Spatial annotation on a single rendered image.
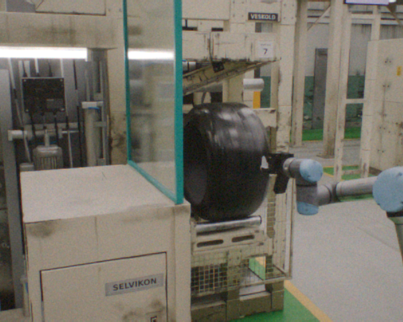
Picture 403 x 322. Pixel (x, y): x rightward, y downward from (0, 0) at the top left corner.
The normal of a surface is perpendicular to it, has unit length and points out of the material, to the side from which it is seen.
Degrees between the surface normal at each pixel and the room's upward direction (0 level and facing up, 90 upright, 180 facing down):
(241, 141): 62
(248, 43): 90
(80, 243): 90
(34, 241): 90
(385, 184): 83
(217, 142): 69
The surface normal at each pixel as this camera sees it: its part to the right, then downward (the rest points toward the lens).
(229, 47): 0.36, 0.18
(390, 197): -0.87, -0.03
